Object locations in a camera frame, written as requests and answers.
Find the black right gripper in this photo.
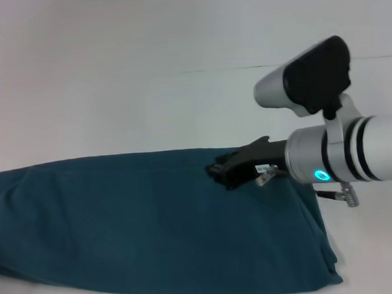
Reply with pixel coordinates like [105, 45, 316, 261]
[203, 134, 291, 193]

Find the teal blue shirt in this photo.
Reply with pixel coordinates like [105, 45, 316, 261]
[0, 138, 345, 294]

